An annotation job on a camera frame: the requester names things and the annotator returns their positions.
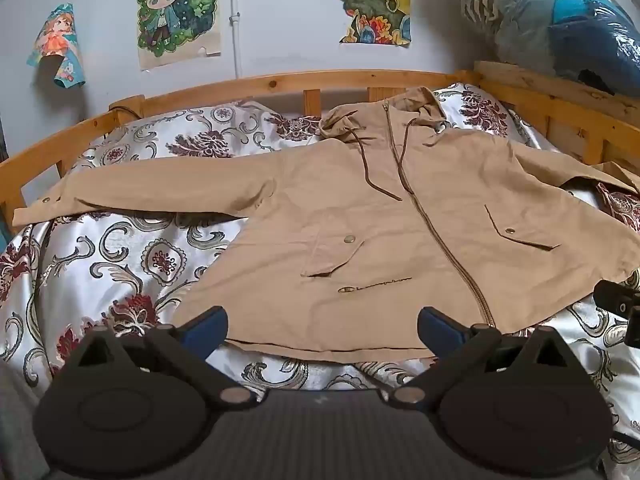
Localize wooden bed frame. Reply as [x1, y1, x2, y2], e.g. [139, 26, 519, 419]
[0, 60, 640, 241]

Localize floral satin bedsheet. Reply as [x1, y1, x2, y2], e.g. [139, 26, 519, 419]
[0, 82, 640, 466]

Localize cartoon character wall poster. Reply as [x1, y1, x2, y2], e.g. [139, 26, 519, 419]
[137, 0, 222, 72]

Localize colourful landscape wall poster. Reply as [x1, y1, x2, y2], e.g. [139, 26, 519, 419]
[327, 0, 412, 48]

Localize curled cartoon wall poster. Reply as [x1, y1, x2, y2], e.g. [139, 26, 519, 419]
[26, 3, 87, 90]

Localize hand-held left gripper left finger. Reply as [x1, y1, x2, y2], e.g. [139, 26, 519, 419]
[65, 306, 256, 406]

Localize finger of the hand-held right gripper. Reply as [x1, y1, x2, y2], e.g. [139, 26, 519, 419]
[593, 280, 640, 318]

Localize black cable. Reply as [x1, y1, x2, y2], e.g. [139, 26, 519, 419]
[107, 100, 147, 117]

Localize tan hooded jacket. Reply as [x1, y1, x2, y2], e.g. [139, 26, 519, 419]
[12, 86, 640, 365]

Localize plastic bag of bedding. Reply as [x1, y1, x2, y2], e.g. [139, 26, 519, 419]
[430, 0, 640, 97]

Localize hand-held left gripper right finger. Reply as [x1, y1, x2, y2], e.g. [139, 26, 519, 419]
[387, 306, 571, 405]

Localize white wall pipe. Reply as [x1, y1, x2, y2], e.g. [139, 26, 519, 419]
[229, 0, 244, 82]

